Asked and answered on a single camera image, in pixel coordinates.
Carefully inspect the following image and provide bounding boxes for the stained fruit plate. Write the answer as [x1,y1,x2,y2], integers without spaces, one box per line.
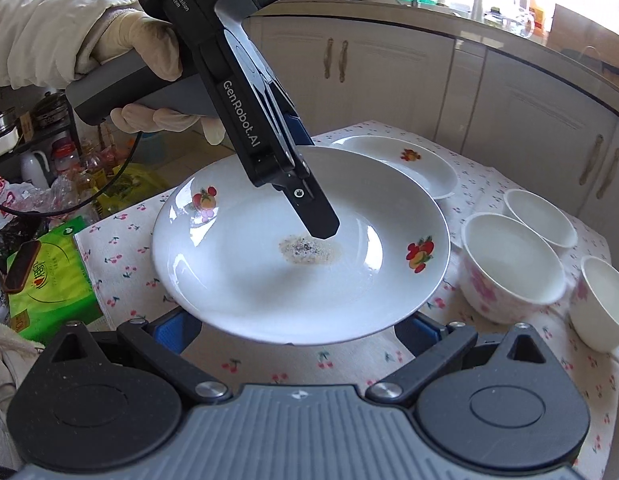
[151,146,451,346]

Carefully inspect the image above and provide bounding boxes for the pink floral bowl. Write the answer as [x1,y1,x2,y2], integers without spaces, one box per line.
[458,212,567,325]

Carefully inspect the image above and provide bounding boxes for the white bowl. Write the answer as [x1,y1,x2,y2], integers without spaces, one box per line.
[503,188,579,255]
[569,256,619,353]

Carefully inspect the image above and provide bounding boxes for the beige sleeve forearm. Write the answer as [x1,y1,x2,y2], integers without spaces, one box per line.
[0,0,138,89]

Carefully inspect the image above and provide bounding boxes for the white kitchen cabinets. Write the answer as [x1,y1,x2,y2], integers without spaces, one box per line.
[248,15,619,244]

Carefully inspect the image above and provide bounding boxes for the white gloved left hand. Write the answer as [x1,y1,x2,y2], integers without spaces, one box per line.
[67,10,225,145]

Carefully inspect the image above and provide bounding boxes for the green tissue package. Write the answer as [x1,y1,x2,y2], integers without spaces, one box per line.
[4,217,102,344]

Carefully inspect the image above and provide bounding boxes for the wooden cutting board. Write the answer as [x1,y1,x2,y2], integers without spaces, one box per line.
[547,4,619,77]

